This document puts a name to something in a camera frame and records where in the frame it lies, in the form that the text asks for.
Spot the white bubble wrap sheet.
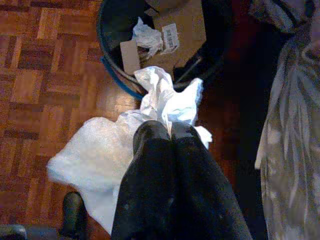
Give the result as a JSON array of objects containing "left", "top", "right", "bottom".
[{"left": 46, "top": 111, "right": 143, "bottom": 236}]

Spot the brown cardboard box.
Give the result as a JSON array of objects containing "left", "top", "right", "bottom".
[{"left": 143, "top": 0, "right": 208, "bottom": 81}]

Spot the silver robot right leg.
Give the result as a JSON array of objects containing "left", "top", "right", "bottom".
[{"left": 61, "top": 191, "right": 89, "bottom": 240}]

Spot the white crumpled paper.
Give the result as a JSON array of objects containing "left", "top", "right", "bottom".
[{"left": 132, "top": 16, "right": 163, "bottom": 55}]

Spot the white plastic bag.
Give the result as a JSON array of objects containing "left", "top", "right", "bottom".
[{"left": 133, "top": 65, "right": 213, "bottom": 150}]

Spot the pale cardboard piece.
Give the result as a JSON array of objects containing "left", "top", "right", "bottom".
[{"left": 119, "top": 39, "right": 141, "bottom": 74}]

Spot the dark waste bin blue rim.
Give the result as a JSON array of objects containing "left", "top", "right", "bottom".
[{"left": 96, "top": 0, "right": 233, "bottom": 101}]

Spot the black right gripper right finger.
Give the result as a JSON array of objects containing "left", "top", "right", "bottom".
[{"left": 171, "top": 121, "right": 253, "bottom": 240}]

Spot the grey floral duvet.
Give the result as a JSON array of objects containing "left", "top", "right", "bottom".
[{"left": 249, "top": 0, "right": 320, "bottom": 240}]

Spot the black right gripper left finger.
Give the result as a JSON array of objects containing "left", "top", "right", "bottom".
[{"left": 111, "top": 120, "right": 176, "bottom": 240}]

